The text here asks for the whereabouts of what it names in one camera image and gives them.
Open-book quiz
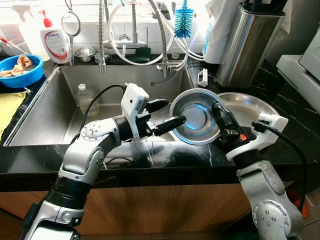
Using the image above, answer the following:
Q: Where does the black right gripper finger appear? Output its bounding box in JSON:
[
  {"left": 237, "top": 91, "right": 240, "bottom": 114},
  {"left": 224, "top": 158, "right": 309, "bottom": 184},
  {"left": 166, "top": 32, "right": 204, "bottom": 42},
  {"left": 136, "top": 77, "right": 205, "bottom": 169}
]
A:
[{"left": 213, "top": 101, "right": 232, "bottom": 135}]

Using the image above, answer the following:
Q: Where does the deep steel bowl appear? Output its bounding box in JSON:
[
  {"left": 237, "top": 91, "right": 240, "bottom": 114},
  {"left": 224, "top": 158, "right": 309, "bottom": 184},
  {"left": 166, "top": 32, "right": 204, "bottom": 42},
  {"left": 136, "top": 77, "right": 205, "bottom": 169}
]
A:
[{"left": 169, "top": 88, "right": 227, "bottom": 146}]

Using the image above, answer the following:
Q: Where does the steel kitchen faucet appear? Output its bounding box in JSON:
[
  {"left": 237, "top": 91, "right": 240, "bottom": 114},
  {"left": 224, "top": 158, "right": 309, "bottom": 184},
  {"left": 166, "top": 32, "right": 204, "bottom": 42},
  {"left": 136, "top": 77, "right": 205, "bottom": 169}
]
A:
[{"left": 116, "top": 0, "right": 151, "bottom": 49}]

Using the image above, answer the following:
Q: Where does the large steel basin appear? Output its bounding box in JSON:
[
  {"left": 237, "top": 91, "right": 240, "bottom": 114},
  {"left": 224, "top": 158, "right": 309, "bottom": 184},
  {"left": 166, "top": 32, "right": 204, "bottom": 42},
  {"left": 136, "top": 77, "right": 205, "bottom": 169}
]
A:
[{"left": 217, "top": 92, "right": 281, "bottom": 132}]

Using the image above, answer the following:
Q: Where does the chrome diverter valve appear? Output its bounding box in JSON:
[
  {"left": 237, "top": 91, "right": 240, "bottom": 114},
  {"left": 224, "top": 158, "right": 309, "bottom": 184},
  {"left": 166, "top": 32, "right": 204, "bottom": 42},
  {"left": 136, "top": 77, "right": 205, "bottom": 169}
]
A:
[{"left": 156, "top": 61, "right": 183, "bottom": 78}]

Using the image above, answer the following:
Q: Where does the white scrub brush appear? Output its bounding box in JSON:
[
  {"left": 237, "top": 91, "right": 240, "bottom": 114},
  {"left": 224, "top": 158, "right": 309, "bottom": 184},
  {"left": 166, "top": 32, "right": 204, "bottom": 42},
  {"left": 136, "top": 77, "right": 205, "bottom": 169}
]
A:
[{"left": 197, "top": 68, "right": 209, "bottom": 89}]

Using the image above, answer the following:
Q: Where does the green sponge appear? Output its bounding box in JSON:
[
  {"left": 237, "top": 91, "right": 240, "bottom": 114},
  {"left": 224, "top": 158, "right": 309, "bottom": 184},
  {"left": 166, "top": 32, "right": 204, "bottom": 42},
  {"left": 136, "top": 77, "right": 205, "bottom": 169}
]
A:
[{"left": 134, "top": 46, "right": 152, "bottom": 64}]

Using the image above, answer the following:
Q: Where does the white water tube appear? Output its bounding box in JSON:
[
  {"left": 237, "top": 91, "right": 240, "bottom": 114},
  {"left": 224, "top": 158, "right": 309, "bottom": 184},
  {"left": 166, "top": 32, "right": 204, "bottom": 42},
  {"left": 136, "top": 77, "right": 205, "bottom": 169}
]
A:
[
  {"left": 160, "top": 5, "right": 206, "bottom": 62},
  {"left": 108, "top": 0, "right": 188, "bottom": 67}
]

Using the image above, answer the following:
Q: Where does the clear plastic bottle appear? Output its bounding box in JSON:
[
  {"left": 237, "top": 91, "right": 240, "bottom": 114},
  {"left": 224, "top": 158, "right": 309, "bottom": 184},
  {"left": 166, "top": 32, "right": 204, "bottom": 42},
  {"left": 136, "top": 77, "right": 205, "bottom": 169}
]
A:
[{"left": 75, "top": 83, "right": 99, "bottom": 120}]

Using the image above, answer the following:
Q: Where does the stainless steel knife holder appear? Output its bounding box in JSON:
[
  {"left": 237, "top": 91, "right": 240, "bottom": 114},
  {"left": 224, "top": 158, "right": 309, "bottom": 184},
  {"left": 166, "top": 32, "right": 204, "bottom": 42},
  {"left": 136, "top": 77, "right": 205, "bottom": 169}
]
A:
[{"left": 216, "top": 0, "right": 287, "bottom": 89}]

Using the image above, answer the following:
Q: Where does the white water purifier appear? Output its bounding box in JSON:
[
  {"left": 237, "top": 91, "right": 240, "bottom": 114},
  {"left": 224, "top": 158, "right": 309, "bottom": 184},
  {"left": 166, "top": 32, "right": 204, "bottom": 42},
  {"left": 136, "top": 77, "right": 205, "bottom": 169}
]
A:
[{"left": 202, "top": 0, "right": 241, "bottom": 65}]

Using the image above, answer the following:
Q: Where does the wooden sink cabinet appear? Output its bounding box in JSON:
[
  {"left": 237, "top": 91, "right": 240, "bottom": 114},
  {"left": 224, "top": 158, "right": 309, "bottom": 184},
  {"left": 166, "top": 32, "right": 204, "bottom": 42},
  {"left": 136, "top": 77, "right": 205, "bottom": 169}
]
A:
[{"left": 0, "top": 182, "right": 320, "bottom": 240}]

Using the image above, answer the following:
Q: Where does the blue bottle brush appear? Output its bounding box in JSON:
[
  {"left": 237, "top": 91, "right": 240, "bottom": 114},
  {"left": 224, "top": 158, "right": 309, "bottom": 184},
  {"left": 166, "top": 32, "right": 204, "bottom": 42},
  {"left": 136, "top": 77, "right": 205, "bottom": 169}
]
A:
[{"left": 173, "top": 0, "right": 195, "bottom": 40}]

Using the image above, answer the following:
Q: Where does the tiny steel bowl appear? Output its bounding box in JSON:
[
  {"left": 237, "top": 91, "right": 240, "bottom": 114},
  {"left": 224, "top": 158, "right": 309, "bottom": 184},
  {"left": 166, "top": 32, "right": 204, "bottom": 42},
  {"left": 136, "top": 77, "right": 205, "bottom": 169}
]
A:
[{"left": 74, "top": 46, "right": 97, "bottom": 63}]

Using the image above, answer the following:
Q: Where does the stainless steel sink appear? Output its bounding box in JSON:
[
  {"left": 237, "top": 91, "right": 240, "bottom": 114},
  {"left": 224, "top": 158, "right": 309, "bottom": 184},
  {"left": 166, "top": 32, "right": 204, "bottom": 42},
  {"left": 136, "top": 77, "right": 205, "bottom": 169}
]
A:
[{"left": 2, "top": 65, "right": 211, "bottom": 147}]

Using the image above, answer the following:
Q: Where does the orange plastic item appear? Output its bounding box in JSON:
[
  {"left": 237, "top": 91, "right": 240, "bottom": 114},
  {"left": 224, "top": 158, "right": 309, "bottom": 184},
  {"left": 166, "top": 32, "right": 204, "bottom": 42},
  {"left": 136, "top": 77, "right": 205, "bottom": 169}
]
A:
[{"left": 299, "top": 199, "right": 310, "bottom": 218}]

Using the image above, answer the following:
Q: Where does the white countertop appliance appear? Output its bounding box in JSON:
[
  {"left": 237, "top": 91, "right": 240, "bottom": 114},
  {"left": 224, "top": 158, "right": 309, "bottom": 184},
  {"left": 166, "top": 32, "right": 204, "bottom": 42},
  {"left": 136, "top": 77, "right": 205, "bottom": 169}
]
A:
[{"left": 276, "top": 30, "right": 320, "bottom": 113}]

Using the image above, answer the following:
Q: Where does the round steel strainer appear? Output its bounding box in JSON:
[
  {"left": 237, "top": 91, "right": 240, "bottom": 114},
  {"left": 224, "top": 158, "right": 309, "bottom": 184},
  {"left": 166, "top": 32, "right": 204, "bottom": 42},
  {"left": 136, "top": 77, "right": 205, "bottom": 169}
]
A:
[{"left": 61, "top": 11, "right": 82, "bottom": 67}]

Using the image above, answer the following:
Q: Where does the white red dish soap bottle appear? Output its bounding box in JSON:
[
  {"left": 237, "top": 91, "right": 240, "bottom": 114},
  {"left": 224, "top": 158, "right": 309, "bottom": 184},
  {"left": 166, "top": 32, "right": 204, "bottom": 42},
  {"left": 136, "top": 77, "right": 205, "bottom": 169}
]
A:
[{"left": 39, "top": 9, "right": 72, "bottom": 65}]

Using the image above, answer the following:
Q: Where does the blue plastic bowl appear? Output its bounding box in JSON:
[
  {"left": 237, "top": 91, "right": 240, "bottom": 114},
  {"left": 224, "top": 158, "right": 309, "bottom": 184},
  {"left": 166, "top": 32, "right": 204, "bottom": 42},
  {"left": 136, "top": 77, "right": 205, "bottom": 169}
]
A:
[{"left": 0, "top": 54, "right": 45, "bottom": 90}]

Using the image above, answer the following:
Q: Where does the yellow cloth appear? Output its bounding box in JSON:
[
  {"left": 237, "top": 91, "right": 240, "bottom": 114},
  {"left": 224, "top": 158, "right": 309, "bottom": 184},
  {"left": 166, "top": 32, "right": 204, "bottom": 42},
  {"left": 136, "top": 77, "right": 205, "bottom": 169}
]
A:
[{"left": 0, "top": 91, "right": 27, "bottom": 143}]

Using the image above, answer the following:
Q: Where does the translucent spray bottle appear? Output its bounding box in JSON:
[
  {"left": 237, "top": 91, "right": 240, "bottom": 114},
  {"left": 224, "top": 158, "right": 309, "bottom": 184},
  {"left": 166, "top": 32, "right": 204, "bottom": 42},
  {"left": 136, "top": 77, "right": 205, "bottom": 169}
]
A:
[{"left": 11, "top": 4, "right": 40, "bottom": 57}]

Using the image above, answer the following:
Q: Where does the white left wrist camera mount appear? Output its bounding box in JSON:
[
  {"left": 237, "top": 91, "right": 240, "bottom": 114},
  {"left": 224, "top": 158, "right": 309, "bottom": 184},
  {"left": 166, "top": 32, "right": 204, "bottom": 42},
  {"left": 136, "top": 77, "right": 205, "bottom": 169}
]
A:
[{"left": 121, "top": 83, "right": 151, "bottom": 142}]

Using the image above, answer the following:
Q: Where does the flexible steel faucet hose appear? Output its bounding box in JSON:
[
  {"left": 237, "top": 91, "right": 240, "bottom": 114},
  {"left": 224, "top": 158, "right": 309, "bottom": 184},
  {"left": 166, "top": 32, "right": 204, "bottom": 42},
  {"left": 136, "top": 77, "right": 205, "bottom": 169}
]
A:
[{"left": 149, "top": 0, "right": 171, "bottom": 68}]

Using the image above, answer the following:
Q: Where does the steel spring sprayer hose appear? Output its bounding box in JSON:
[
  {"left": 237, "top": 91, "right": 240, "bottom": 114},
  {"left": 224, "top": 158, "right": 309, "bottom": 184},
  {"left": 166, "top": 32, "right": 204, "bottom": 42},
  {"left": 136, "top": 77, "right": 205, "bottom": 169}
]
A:
[{"left": 97, "top": 0, "right": 109, "bottom": 76}]

